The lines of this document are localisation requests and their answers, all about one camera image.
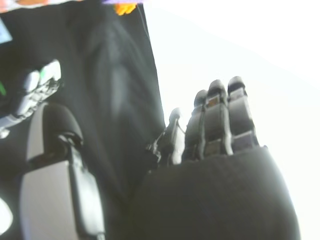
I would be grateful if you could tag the blue foam cube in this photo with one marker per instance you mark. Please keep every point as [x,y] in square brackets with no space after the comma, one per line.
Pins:
[4,32]

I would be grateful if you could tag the purple foam cube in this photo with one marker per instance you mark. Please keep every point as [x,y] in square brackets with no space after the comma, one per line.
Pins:
[120,1]

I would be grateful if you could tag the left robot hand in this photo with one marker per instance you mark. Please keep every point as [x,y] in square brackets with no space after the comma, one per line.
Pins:
[212,195]

